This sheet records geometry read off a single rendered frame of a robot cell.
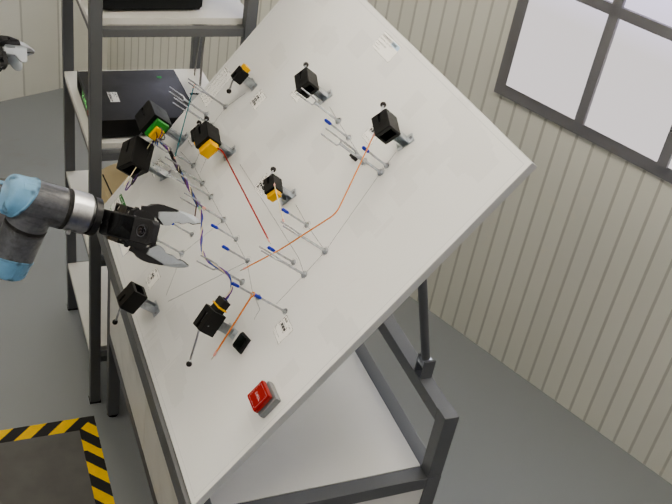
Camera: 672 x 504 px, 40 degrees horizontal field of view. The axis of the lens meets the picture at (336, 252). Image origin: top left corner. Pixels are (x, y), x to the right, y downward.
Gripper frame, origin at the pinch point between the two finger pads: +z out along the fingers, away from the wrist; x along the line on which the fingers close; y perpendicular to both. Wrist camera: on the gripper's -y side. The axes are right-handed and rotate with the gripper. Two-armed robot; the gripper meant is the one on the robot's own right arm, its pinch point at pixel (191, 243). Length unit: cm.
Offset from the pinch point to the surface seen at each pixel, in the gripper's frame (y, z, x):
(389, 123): -2, 36, -36
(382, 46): 25, 46, -58
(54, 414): 159, 44, 76
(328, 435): 25, 63, 38
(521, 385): 104, 212, 23
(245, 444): 5.6, 27.9, 38.3
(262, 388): 4.3, 27.3, 25.7
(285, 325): 11.2, 32.9, 12.3
